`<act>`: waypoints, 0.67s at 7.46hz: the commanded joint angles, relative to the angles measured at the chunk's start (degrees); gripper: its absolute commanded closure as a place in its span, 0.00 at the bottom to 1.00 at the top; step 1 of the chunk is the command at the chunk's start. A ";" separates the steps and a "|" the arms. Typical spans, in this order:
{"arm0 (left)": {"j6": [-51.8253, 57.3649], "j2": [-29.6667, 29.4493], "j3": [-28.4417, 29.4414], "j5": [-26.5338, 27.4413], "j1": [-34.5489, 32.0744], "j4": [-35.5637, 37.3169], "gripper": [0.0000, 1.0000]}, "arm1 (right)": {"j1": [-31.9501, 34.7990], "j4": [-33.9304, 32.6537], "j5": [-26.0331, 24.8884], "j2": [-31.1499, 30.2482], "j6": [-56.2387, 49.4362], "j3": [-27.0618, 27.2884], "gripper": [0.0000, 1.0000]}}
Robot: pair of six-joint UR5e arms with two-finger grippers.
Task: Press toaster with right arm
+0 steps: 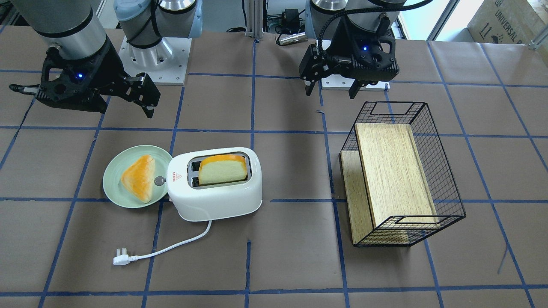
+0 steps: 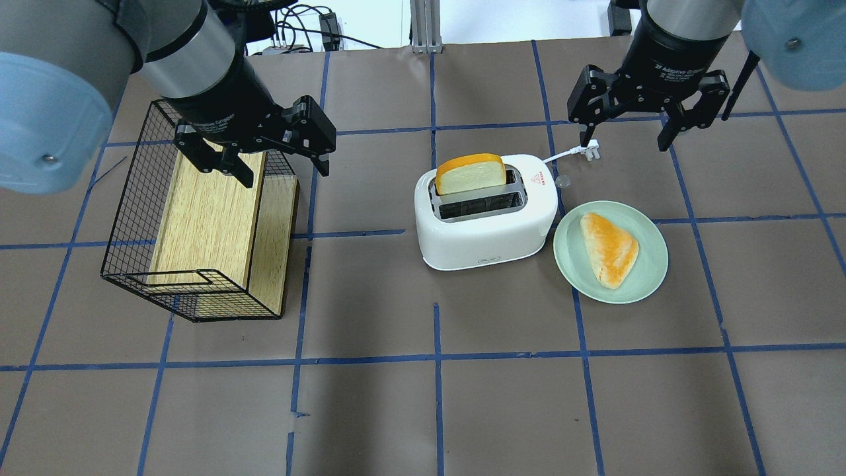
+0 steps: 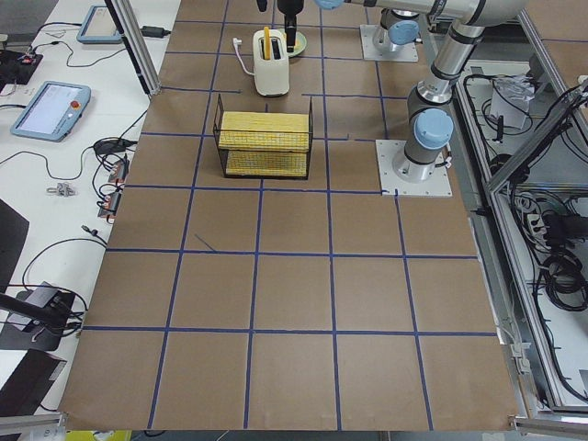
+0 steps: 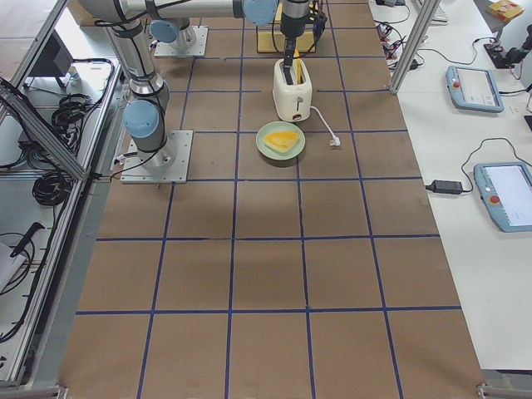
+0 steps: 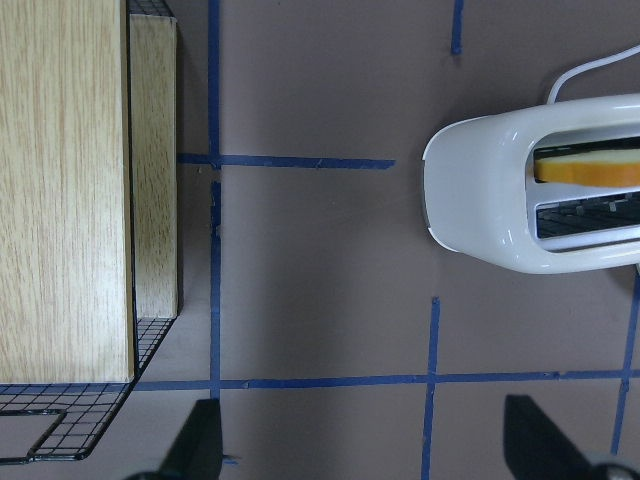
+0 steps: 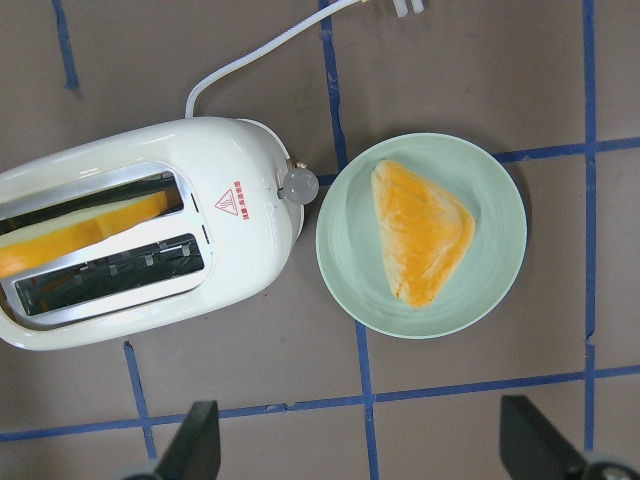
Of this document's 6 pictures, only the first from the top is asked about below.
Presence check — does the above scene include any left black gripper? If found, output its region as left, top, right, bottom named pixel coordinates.
left=299, top=19, right=399, bottom=99

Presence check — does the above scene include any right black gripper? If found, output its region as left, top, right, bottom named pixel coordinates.
left=9, top=41, right=161, bottom=118

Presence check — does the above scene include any white toaster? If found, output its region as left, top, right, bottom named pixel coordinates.
left=154, top=148, right=262, bottom=222

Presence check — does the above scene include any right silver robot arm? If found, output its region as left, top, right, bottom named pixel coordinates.
left=10, top=0, right=203, bottom=118

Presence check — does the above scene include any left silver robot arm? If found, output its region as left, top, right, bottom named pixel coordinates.
left=299, top=0, right=406, bottom=99

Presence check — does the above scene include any bread slice in toaster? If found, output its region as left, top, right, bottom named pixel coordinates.
left=198, top=154, right=248, bottom=186

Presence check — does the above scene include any black power adapter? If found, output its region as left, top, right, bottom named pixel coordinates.
left=280, top=9, right=300, bottom=27

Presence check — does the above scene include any triangular bread on plate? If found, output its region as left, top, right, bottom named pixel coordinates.
left=121, top=154, right=156, bottom=203

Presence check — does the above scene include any green plate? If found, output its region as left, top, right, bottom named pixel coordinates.
left=102, top=145, right=172, bottom=209

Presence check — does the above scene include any wooden board in basket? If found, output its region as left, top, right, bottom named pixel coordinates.
left=340, top=123, right=441, bottom=247

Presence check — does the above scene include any cardboard box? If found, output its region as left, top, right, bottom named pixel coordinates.
left=468, top=0, right=548, bottom=44

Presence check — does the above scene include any aluminium frame post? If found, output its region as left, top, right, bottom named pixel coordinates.
left=244, top=0, right=266, bottom=41

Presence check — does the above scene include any black wire basket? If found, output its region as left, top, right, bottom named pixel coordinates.
left=341, top=101, right=466, bottom=247

